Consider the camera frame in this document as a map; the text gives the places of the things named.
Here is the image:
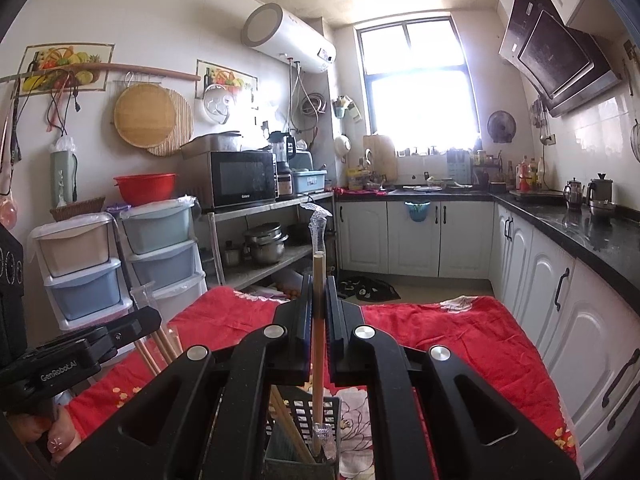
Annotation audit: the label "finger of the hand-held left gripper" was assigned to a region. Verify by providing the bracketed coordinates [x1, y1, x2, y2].
[90, 306, 162, 361]

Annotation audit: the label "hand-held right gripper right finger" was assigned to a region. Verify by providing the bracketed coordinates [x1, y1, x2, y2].
[325, 275, 583, 480]

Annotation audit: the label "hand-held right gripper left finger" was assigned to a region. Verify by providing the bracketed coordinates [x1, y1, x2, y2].
[55, 272, 316, 480]

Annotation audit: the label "wooden chopstick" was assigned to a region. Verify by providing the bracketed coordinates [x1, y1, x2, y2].
[270, 386, 308, 463]
[276, 390, 316, 463]
[130, 282, 162, 377]
[151, 327, 182, 362]
[309, 204, 335, 461]

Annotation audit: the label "dark green utensil basket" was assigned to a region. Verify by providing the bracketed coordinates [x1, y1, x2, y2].
[262, 394, 342, 480]

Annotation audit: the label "person's left hand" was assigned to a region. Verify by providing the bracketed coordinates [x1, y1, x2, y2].
[7, 402, 83, 466]

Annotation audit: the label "black floor mat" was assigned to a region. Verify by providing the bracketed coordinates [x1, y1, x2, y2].
[337, 275, 401, 303]

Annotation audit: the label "beige and blue drawer unit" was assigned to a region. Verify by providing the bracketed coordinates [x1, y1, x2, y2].
[29, 212, 133, 331]

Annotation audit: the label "grey-blue drawer unit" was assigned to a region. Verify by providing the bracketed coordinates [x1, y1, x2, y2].
[120, 199, 208, 311]

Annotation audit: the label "stacked metal pots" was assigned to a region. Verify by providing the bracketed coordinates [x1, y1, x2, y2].
[243, 222, 290, 266]

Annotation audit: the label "red floral tablecloth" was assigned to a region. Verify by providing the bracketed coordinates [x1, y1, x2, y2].
[65, 287, 581, 480]

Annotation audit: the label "wicker basket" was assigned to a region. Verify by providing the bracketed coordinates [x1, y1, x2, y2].
[50, 196, 107, 223]

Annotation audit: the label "red plastic basin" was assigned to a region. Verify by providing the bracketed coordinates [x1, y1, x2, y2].
[113, 173, 178, 207]

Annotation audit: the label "metal kitchen rack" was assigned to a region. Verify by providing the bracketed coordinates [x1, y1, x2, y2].
[197, 191, 337, 291]

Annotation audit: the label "blue-grey dish box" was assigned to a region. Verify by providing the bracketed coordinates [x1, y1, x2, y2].
[291, 169, 328, 196]

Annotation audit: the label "light green tissue holder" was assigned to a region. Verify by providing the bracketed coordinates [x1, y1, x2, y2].
[50, 150, 78, 208]

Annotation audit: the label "black microwave oven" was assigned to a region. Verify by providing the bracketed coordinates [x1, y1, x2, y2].
[182, 150, 278, 211]

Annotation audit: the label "black blender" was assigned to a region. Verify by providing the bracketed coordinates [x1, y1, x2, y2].
[268, 131, 297, 198]

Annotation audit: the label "wooden cutting board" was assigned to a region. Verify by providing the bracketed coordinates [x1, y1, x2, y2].
[362, 134, 398, 183]

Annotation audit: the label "round bamboo mat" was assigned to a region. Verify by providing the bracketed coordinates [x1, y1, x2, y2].
[147, 89, 195, 157]

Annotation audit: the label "round bamboo tray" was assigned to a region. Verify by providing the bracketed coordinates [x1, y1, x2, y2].
[113, 83, 176, 149]

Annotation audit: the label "white kitchen cabinets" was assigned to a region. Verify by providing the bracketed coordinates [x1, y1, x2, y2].
[336, 199, 640, 461]

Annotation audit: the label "white pot lid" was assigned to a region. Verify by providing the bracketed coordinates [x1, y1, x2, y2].
[201, 82, 236, 125]

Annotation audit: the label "group of condiment bottles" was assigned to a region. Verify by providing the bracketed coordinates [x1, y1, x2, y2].
[517, 155, 546, 193]

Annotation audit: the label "long wooden pole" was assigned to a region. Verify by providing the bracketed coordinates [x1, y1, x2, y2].
[0, 62, 201, 83]

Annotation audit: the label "black kitchen countertop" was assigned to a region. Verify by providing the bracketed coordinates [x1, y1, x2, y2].
[335, 187, 640, 301]

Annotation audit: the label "kitchen window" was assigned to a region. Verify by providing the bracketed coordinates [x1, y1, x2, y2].
[355, 10, 483, 156]

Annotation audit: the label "small steel kettle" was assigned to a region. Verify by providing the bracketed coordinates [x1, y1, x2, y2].
[564, 177, 586, 211]

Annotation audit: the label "white water heater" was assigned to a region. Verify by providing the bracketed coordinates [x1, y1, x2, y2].
[241, 2, 337, 75]

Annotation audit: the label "black range hood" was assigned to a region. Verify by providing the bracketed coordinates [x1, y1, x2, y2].
[497, 0, 623, 118]

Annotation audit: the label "small fruit wall poster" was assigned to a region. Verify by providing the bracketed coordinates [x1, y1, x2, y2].
[195, 59, 258, 101]

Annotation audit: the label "round wall strainer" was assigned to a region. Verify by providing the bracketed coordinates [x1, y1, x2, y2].
[487, 110, 517, 143]

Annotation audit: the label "large fruit wall poster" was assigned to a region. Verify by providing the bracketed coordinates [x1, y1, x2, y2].
[17, 42, 116, 93]

